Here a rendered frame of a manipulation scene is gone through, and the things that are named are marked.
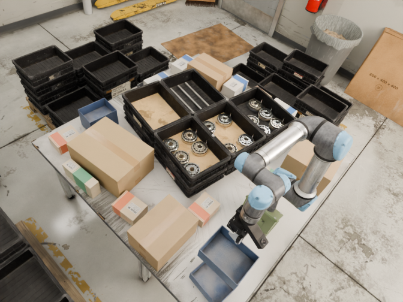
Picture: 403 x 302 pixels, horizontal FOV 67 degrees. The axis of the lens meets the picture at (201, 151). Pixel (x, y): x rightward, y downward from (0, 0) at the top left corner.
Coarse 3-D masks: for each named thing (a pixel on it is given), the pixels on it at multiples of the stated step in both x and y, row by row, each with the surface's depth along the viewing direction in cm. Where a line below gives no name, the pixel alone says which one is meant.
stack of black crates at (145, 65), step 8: (152, 48) 313; (128, 56) 299; (136, 56) 307; (144, 56) 316; (152, 56) 320; (160, 56) 311; (144, 64) 311; (152, 64) 313; (160, 64) 297; (168, 64) 308; (144, 72) 287; (152, 72) 297
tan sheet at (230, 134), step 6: (210, 120) 210; (216, 126) 207; (228, 126) 209; (234, 126) 209; (216, 132) 204; (222, 132) 204; (228, 132) 205; (234, 132) 206; (240, 132) 207; (222, 138) 201; (228, 138) 202; (234, 138) 202; (234, 144) 199
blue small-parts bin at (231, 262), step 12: (216, 240) 132; (228, 240) 133; (204, 252) 128; (216, 252) 129; (228, 252) 129; (240, 252) 130; (252, 252) 124; (216, 264) 126; (228, 264) 126; (240, 264) 127; (252, 264) 127; (228, 276) 117; (240, 276) 124
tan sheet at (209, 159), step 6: (180, 132) 200; (174, 138) 196; (180, 138) 196; (198, 138) 198; (180, 144) 193; (186, 144) 194; (186, 150) 191; (192, 156) 189; (198, 156) 189; (204, 156) 190; (210, 156) 190; (198, 162) 186; (204, 162) 187; (210, 162) 188; (216, 162) 188; (204, 168) 184
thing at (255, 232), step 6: (246, 228) 114; (252, 228) 114; (258, 228) 115; (252, 234) 113; (258, 234) 114; (252, 240) 115; (258, 240) 114; (264, 240) 114; (258, 246) 114; (264, 246) 114
